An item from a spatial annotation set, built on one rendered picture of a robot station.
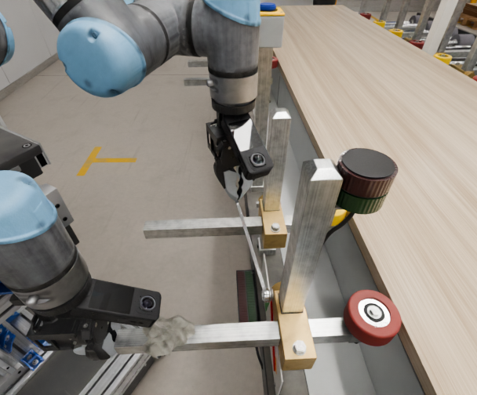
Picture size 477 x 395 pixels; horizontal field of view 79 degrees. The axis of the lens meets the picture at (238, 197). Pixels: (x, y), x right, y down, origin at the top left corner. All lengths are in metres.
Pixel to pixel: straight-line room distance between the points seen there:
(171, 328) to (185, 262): 1.15
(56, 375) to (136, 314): 0.91
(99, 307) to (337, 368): 0.55
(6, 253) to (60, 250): 0.05
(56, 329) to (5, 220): 0.21
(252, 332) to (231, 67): 0.41
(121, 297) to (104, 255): 1.39
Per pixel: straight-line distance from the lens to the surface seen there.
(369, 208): 0.34
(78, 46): 0.35
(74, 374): 1.32
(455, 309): 0.61
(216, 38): 0.43
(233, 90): 0.45
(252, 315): 0.72
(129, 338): 0.55
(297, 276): 0.44
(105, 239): 1.92
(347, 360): 0.80
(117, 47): 0.33
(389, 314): 0.54
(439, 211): 0.76
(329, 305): 0.85
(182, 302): 1.55
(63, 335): 0.48
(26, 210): 0.32
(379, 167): 0.34
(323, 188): 0.32
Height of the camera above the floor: 1.35
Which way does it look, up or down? 42 degrees down
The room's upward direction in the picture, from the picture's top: straight up
